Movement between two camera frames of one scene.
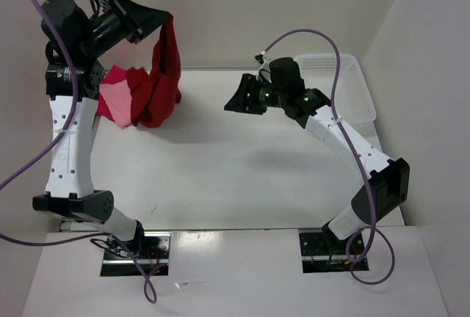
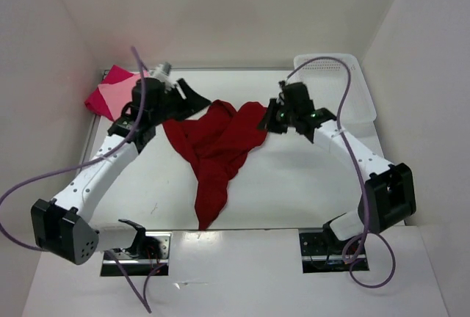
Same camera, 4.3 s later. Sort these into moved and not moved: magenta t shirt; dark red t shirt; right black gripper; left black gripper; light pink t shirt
Moved: left black gripper; right black gripper; dark red t shirt
Not moved: light pink t shirt; magenta t shirt
